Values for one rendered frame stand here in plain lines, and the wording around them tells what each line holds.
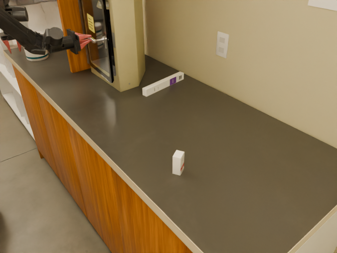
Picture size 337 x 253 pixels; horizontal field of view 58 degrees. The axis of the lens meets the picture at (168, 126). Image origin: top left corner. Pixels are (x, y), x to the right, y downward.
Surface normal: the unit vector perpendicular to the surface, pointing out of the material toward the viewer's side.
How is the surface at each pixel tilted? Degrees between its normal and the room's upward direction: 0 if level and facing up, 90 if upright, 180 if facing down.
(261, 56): 90
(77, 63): 90
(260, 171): 0
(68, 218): 0
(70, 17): 90
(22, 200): 0
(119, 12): 90
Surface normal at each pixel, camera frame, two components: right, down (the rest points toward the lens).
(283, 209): 0.00, -0.83
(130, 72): 0.62, 0.44
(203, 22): -0.78, 0.35
